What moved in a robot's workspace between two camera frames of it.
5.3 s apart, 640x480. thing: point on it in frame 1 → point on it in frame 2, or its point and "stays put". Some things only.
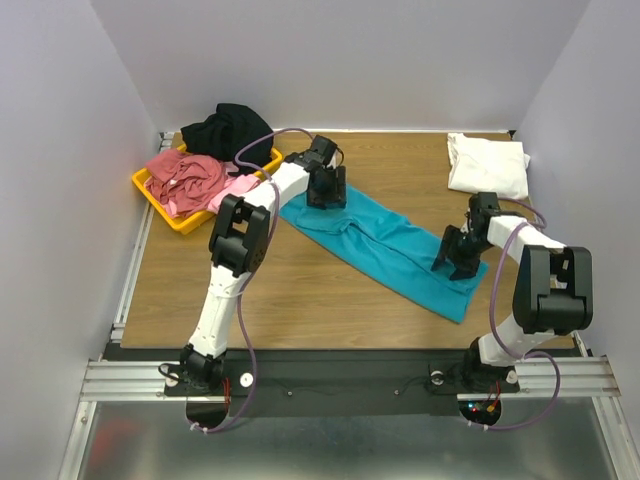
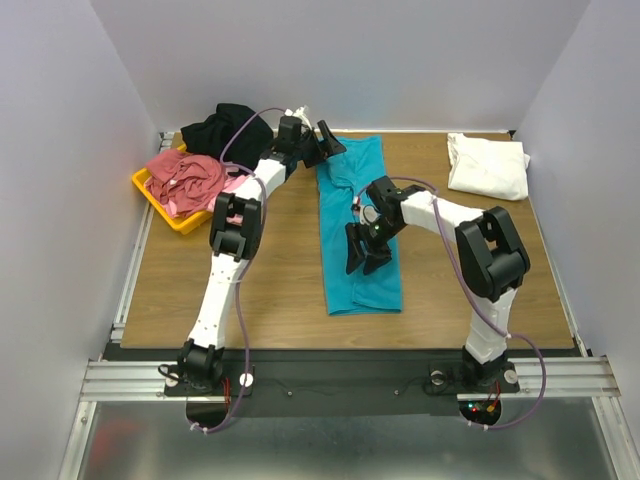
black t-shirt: x=224 y=133 stays put
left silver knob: x=246 y=379 stays put
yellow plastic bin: x=179 y=224 stays put
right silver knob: x=437 y=377 stays put
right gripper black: x=461 y=248 → x=373 y=238
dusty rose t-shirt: x=193 y=183 stays put
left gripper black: x=336 y=195 → x=330 y=146
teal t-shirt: x=367 y=236 → x=342 y=178
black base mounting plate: x=348 y=382 stays put
